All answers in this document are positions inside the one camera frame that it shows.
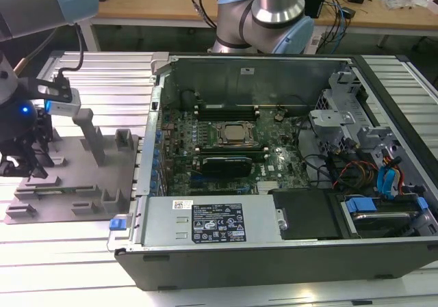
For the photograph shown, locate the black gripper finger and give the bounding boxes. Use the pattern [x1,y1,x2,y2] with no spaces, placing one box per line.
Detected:
[0,138,49,181]
[34,108,58,168]

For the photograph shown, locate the black RAM slot bank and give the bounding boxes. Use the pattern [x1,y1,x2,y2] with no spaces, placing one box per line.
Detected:
[195,144,270,161]
[193,102,259,122]

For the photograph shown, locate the grey parts rack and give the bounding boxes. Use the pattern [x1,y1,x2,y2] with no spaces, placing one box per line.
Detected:
[3,107,143,226]

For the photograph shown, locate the silver power supply with label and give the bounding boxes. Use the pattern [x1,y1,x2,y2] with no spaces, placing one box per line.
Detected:
[131,196,285,250]

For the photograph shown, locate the wooden desk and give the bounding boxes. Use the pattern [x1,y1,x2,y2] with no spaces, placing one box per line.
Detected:
[90,0,438,53]

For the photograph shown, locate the metal CPU socket cover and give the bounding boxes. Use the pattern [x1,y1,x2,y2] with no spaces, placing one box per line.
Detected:
[214,121,256,144]

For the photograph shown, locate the black graphics card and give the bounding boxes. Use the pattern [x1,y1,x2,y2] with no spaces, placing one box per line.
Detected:
[201,155,253,178]

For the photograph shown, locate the silver CPU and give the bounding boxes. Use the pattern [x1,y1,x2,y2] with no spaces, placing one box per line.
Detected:
[222,124,246,140]

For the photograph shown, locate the green motherboard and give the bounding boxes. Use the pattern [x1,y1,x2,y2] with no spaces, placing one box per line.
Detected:
[159,107,312,197]

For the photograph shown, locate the open black PC case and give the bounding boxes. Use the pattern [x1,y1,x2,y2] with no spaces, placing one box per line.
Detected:
[107,51,438,293]

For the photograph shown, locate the black plastic bay cover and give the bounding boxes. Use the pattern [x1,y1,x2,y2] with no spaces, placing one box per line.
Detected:
[268,187,343,242]

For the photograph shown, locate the silver metal drive cage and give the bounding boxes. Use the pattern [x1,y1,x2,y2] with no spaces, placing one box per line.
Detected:
[307,62,407,171]

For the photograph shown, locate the hard disk in blue carrier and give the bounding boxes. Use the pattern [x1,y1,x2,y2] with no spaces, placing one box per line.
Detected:
[340,196,428,238]

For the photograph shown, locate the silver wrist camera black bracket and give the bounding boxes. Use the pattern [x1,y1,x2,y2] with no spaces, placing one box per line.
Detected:
[36,77,83,117]

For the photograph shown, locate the grey cable with brown tip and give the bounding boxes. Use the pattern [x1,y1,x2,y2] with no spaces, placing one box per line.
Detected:
[13,26,57,74]

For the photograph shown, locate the black camera cable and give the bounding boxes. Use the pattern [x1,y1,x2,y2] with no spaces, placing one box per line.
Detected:
[53,21,86,82]

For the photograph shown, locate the orange and yellow wires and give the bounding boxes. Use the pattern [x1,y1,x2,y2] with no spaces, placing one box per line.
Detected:
[337,161,377,189]

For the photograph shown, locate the blue flat wire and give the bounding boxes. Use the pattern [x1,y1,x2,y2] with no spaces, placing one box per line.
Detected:
[377,165,402,200]

